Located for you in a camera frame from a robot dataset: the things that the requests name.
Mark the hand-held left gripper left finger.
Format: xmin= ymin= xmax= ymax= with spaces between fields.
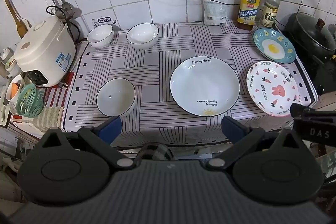
xmin=34 ymin=116 xmax=135 ymax=169

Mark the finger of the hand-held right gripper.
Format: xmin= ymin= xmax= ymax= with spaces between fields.
xmin=290 ymin=103 xmax=336 ymax=119

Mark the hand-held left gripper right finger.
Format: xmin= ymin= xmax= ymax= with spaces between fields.
xmin=205 ymin=116 xmax=307 ymax=170

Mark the white ribbed bowl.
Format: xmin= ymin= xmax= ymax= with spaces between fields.
xmin=127 ymin=23 xmax=160 ymax=50
xmin=96 ymin=78 xmax=137 ymax=117
xmin=87 ymin=24 xmax=114 ymax=48

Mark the pink rabbit print plate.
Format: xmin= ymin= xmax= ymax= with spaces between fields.
xmin=246 ymin=61 xmax=300 ymax=117

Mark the large white plate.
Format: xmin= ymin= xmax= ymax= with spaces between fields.
xmin=169 ymin=57 xmax=240 ymax=117

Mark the blue egg print plate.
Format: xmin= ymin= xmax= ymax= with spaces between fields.
xmin=253 ymin=28 xmax=297 ymax=65

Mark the black gas stove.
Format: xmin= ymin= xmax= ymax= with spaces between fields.
xmin=310 ymin=55 xmax=336 ymax=94

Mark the dark checkered cloth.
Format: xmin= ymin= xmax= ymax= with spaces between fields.
xmin=135 ymin=143 xmax=176 ymax=161

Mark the red striped cloth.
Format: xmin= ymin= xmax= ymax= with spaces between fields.
xmin=37 ymin=73 xmax=76 ymax=109

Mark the green striped towel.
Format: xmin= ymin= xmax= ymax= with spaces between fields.
xmin=25 ymin=106 xmax=65 ymax=133

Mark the black cooking pot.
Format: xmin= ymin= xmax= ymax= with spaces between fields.
xmin=285 ymin=12 xmax=336 ymax=63

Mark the glass pot lid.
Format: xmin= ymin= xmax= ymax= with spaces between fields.
xmin=295 ymin=13 xmax=336 ymax=51

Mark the striped white tablecloth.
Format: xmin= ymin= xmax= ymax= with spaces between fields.
xmin=62 ymin=21 xmax=319 ymax=148

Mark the green plastic basket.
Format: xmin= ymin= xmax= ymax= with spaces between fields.
xmin=16 ymin=83 xmax=45 ymax=118

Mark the white rice cooker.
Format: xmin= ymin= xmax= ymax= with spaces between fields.
xmin=14 ymin=15 xmax=77 ymax=87

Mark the white cup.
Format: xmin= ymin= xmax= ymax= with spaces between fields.
xmin=6 ymin=75 xmax=25 ymax=115

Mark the small clear vinegar bottle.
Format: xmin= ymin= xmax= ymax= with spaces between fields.
xmin=262 ymin=0 xmax=281 ymax=28

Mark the large yellow label bottle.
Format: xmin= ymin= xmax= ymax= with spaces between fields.
xmin=237 ymin=0 xmax=261 ymax=30

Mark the white salt bag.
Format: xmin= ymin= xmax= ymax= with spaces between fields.
xmin=203 ymin=0 xmax=229 ymax=26

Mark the wooden spatula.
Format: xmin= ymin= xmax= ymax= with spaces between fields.
xmin=0 ymin=0 xmax=29 ymax=39

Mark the black rice cooker cable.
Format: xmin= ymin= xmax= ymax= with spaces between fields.
xmin=46 ymin=5 xmax=80 ymax=44

